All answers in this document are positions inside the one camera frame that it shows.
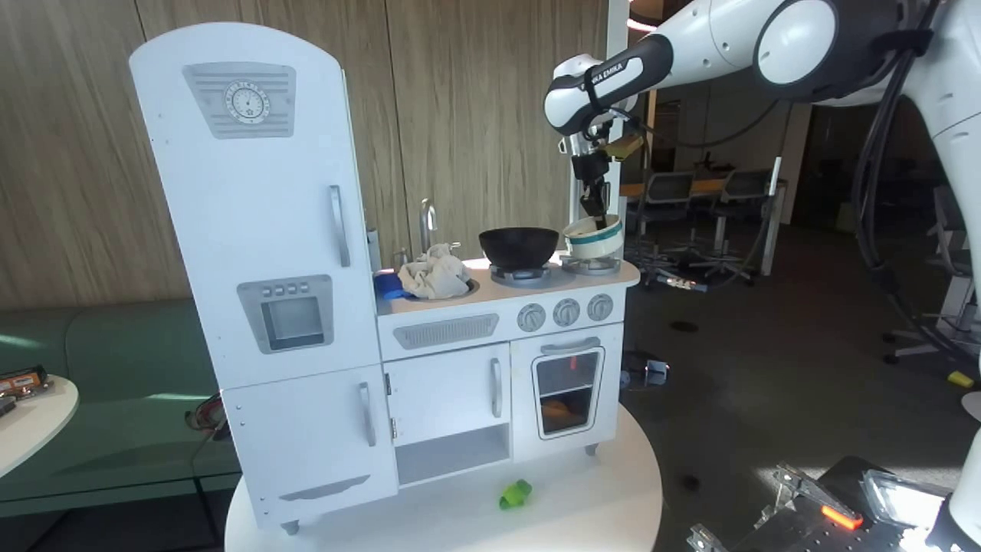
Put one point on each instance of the box of items on floor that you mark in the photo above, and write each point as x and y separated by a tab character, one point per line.
646	368

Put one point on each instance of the blue toy sink basin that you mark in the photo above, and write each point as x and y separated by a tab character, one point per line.
387	293

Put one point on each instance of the green bench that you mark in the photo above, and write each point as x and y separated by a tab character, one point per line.
111	389

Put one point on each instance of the yellow item on floor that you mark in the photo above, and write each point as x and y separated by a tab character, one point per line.
959	378

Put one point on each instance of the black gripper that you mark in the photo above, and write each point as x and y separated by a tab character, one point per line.
588	157

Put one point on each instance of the white structural column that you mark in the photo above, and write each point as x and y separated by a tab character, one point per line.
617	25

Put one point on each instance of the silver toy stove burner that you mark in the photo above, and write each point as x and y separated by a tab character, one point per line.
522	276

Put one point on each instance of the wooden desk with white legs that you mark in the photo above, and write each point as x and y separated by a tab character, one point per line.
707	188

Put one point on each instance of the small green toy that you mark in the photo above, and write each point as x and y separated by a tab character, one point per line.
517	496

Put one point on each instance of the brown item on side table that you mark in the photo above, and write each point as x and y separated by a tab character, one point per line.
23	380

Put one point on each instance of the brown round object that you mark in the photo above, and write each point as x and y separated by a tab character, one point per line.
208	417

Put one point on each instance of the grey office chair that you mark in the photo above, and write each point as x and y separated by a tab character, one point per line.
740	188
663	199

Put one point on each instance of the dark office chair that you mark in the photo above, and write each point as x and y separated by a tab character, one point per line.
930	342

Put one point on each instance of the black bowl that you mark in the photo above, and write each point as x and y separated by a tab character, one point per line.
519	248

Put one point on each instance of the white toy play kitchen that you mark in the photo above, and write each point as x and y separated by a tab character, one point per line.
264	257

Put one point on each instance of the small round white side table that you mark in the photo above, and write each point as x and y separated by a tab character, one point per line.
31	417

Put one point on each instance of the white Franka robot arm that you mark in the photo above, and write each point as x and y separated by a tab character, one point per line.
716	33

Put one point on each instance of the crumpled white cloth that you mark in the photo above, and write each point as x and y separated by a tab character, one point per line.
433	273

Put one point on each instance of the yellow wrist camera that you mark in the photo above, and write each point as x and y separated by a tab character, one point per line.
625	144

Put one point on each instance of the black device with orange light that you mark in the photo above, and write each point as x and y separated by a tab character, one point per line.
827	509

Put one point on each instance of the silver toy faucet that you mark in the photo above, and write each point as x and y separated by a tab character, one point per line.
427	219

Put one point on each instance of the brown toy bread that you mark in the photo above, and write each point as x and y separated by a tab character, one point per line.
556	412

